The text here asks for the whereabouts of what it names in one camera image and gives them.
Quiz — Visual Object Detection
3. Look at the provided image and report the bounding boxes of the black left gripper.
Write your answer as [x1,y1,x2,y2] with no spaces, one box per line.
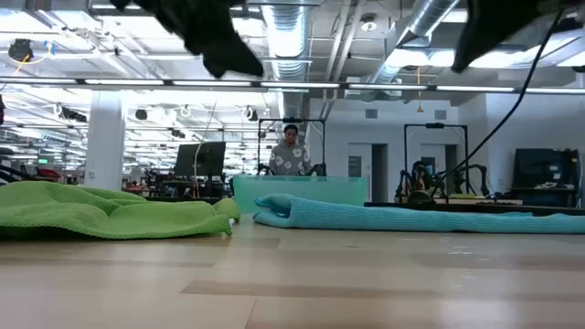
[109,0,265,79]

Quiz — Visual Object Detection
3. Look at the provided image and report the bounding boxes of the silver ventilation duct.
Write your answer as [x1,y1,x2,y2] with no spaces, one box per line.
[365,0,461,86]
[260,0,316,120]

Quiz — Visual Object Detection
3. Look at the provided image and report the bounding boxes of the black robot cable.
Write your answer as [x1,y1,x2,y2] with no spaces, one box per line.
[431,8,566,196]

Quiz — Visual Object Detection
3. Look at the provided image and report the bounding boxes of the yellow hanging cord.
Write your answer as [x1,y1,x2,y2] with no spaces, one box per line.
[414,66,425,114]

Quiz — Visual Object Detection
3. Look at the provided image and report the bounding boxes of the green microfiber towel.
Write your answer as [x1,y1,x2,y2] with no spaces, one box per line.
[0,180,242,241]

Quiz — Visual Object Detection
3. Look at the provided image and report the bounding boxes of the white square column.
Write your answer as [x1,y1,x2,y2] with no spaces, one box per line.
[84,90,127,192]

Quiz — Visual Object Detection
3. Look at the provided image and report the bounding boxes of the teal translucent plastic basket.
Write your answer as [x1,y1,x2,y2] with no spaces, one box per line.
[232,175,369,215]

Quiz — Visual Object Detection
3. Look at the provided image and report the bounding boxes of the black background robot rig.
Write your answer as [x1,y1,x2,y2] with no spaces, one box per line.
[395,159,491,205]

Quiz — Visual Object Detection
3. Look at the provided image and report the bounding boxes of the person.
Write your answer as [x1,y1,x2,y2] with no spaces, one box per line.
[268,123,313,177]

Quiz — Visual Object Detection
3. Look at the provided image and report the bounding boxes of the black background table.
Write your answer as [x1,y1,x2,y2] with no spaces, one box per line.
[365,200,585,217]

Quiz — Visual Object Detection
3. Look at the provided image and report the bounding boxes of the long linear ceiling light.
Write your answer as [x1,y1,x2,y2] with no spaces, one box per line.
[0,77,585,95]

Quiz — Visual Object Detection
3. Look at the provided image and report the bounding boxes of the black ceiling-mounted device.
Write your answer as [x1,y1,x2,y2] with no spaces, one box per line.
[7,38,34,63]

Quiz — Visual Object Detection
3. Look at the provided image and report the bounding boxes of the blue microfiber towel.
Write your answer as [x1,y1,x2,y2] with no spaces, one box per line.
[252,193,585,235]

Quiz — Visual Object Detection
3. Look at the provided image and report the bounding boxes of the black metal frame stand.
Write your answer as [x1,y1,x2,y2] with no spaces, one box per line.
[403,122,470,200]
[257,117,326,177]

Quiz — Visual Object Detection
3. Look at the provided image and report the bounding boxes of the black computer monitor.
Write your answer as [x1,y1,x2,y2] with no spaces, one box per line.
[173,141,228,178]

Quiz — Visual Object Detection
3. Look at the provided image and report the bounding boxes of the black background robot arms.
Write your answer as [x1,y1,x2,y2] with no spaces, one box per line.
[258,163,328,177]

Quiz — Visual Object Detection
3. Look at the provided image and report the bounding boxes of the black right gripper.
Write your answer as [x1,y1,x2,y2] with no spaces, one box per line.
[451,0,585,74]

